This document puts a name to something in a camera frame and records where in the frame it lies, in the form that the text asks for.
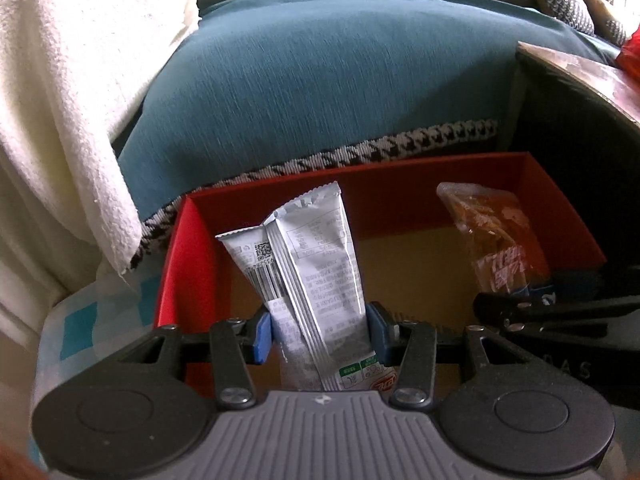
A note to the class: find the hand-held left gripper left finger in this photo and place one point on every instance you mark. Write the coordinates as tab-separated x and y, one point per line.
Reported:
262	340

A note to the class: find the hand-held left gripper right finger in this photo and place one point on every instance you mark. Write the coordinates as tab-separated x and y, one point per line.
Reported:
379	335

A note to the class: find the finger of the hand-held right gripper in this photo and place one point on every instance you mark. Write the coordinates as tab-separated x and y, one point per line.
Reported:
550	312
542	294

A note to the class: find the orange clear snack packet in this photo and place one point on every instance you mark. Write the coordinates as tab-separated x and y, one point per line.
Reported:
495	240

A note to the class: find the white snack packet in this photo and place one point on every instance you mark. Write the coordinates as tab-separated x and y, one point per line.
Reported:
320	270

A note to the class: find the red cardboard box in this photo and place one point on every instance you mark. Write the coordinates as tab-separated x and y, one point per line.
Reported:
400	200

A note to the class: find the blue checkered mat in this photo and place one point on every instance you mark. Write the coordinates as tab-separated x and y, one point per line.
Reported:
75	320

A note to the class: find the wooden side table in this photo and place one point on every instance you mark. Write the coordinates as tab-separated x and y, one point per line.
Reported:
590	80

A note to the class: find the teal sofa cover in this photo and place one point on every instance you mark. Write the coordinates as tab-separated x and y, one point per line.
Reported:
325	85

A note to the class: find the white fluffy blanket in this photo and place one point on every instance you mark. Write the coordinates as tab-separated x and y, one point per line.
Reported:
60	85

